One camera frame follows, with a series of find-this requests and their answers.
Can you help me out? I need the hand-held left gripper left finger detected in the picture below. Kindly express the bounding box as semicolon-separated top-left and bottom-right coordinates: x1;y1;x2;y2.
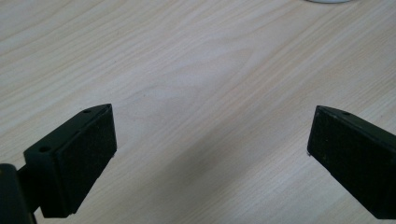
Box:
18;103;118;219

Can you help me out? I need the white round object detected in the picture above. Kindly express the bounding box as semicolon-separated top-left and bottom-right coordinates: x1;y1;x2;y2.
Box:
304;0;353;5

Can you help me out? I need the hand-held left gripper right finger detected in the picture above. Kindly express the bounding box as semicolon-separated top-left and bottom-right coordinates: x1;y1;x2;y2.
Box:
306;105;396;220

